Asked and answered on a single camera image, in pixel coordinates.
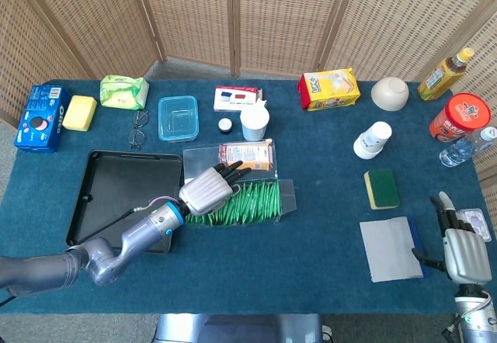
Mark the blue Oreo box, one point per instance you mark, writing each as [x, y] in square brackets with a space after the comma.
[39, 122]

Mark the clear blue-lidded food container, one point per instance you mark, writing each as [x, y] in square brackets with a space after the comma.
[178, 120]

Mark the black plastic tray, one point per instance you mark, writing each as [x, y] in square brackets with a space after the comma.
[116, 188]

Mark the yellow red biscuit bag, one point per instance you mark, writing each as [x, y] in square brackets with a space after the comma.
[330, 89]

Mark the green yellow scouring sponge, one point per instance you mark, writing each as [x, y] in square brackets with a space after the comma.
[382, 188]

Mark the blue table cloth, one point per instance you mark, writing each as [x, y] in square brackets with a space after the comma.
[272, 261]

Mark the wicker folding screen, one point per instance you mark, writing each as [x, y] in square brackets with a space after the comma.
[272, 17]

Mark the beige bowl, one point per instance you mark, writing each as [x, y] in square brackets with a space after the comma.
[390, 94]

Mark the clear box of green packets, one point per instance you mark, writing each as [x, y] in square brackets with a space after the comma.
[285, 199]

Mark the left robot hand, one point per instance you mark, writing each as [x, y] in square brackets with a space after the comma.
[206, 191]

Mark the orange white small box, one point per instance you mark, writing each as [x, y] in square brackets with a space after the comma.
[248, 154]

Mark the pale blue plastic cup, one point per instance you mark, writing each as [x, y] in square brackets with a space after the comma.
[254, 123]

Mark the small clear blister pack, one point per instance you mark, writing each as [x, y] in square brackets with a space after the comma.
[477, 222]

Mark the clear water bottle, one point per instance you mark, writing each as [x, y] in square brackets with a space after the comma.
[462, 151]

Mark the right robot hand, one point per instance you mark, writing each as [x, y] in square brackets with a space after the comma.
[466, 257]

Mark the grey pad blue edge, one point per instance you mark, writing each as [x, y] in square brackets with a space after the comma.
[388, 250]

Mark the thin frame eyeglasses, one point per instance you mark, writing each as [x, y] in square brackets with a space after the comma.
[136, 137]

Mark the yellow tea drink bottle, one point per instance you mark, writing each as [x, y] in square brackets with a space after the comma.
[438, 79]

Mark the green tissue pack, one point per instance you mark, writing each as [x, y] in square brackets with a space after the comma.
[122, 92]

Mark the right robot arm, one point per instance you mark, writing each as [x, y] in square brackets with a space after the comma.
[477, 319]

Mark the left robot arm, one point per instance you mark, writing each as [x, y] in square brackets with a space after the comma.
[147, 230]

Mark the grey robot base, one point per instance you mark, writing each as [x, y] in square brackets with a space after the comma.
[233, 329]

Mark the plain yellow sponge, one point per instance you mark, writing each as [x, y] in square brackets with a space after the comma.
[79, 112]

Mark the white paper cup stack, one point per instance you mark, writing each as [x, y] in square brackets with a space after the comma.
[372, 139]

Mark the small black jar white lid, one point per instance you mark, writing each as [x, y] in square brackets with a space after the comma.
[225, 125]

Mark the white box red blue print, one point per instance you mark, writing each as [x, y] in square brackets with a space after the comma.
[237, 98]

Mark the orange lidded canister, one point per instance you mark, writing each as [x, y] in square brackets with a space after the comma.
[462, 116]

